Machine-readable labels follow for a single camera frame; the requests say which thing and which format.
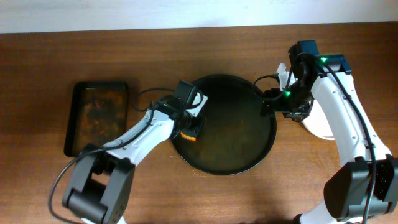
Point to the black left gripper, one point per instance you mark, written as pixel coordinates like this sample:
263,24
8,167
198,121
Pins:
196,126

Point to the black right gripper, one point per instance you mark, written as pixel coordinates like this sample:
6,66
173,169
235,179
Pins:
267,104

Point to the orange green sponge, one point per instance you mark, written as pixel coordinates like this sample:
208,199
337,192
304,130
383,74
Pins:
187,137

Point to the pale grey plate bottom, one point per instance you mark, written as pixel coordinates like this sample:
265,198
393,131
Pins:
317,124

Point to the black round tray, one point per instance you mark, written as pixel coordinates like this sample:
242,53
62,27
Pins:
235,137

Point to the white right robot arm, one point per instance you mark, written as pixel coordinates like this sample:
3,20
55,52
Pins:
366,184

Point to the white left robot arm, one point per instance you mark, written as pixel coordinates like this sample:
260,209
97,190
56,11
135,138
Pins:
99,187

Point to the black rectangular tray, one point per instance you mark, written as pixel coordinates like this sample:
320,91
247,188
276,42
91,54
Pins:
98,114

